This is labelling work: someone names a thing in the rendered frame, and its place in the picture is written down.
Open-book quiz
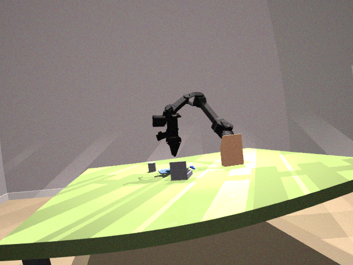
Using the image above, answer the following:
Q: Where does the grey cylinder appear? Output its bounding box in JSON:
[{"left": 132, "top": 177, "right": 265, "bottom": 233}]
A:
[{"left": 148, "top": 162, "right": 156, "bottom": 172}]

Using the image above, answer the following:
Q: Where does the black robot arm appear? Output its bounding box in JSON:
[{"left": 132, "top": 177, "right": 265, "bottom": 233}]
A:
[{"left": 152, "top": 92, "right": 234, "bottom": 141}]

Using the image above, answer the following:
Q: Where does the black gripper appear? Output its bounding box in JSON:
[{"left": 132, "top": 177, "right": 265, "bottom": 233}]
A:
[{"left": 166, "top": 126, "right": 181, "bottom": 157}]

